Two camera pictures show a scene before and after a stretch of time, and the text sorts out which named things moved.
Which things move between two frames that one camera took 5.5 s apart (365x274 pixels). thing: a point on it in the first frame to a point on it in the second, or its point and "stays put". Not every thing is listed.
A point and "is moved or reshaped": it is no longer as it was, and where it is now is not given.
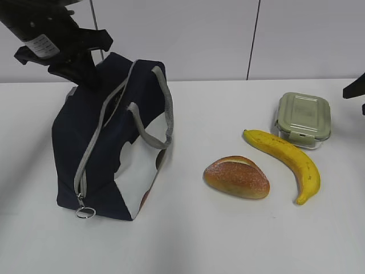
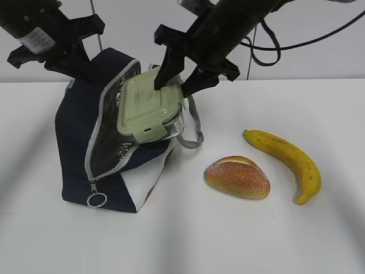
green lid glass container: [303, 120] to [148, 115]
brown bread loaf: [238, 176] stays put
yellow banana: [303, 165] stays put
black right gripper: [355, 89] to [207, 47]
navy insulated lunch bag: [110, 140] is moved or reshaped
